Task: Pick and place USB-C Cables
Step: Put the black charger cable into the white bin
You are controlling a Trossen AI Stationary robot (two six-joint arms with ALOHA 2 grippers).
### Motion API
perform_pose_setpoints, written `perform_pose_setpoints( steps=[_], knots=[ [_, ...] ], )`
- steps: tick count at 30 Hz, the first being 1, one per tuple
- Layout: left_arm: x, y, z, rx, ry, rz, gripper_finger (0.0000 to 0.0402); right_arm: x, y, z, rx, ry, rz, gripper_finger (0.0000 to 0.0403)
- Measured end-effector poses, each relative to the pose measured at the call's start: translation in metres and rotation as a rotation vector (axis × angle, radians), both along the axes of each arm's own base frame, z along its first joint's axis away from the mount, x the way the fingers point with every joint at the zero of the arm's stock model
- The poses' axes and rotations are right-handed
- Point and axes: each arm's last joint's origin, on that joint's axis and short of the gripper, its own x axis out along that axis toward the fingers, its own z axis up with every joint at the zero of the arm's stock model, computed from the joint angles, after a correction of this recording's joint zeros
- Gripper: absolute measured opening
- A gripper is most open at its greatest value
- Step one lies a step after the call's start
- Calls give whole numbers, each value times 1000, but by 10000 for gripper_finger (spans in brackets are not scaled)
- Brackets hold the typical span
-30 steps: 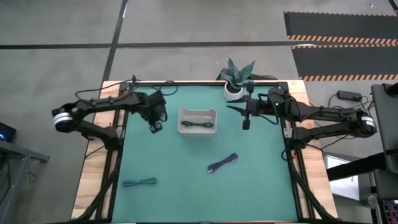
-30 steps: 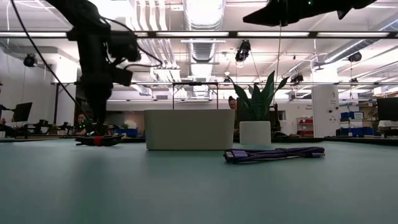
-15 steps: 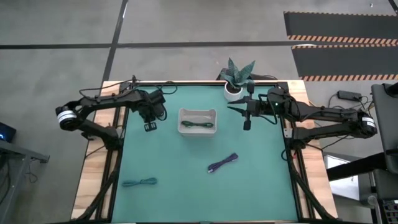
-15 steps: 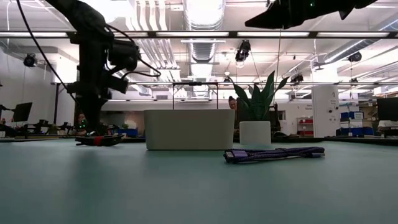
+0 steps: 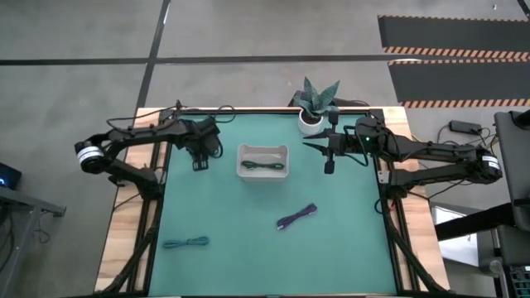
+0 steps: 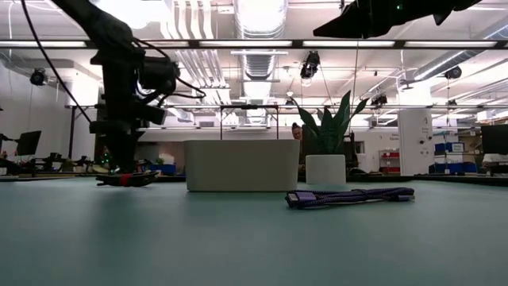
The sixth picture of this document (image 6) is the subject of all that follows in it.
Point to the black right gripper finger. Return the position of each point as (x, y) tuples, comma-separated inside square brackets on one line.
[(357, 14), (357, 29)]

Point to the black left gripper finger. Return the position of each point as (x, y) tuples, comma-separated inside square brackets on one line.
[(129, 153), (114, 153)]

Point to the white LED light strip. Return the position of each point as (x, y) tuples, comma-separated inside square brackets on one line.
[(39, 43), (452, 43), (246, 43), (349, 43)]

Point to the blue crate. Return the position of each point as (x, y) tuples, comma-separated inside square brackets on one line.
[(166, 169)]

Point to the black ceiling spotlight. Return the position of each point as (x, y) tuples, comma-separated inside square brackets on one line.
[(452, 72), (37, 76), (309, 65), (379, 99)]

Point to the cluttered background workbench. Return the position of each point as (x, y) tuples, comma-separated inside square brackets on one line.
[(51, 163)]

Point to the small black tilted monitor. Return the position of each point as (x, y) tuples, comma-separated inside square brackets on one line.
[(29, 143)]

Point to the green snake plant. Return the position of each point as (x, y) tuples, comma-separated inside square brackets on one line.
[(331, 135)]

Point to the white plastic storage bin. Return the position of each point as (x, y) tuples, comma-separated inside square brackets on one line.
[(242, 165)]

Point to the person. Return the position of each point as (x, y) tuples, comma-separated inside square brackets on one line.
[(297, 132)]

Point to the white room pillar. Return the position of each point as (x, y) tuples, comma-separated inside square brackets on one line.
[(414, 139)]

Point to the black monitor behind plant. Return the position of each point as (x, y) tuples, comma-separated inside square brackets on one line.
[(307, 145)]

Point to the shelf with red bins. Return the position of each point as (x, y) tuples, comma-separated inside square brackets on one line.
[(391, 168)]

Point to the white cylindrical plant pot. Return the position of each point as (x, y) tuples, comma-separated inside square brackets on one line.
[(325, 170)]

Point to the large black monitor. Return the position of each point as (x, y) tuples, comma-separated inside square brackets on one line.
[(496, 139)]

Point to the long blue storage bin row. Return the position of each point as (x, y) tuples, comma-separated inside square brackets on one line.
[(452, 167)]

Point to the black overhead frame crossbar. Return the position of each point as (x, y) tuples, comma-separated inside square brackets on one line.
[(399, 43)]

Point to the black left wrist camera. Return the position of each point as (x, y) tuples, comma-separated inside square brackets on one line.
[(158, 75)]

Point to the black framed enclosure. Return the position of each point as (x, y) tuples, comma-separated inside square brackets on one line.
[(72, 135)]

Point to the grey slanted ceiling duct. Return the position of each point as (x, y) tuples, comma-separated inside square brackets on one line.
[(444, 63)]

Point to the silver spiral ceiling duct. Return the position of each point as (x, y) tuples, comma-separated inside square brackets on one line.
[(260, 63)]

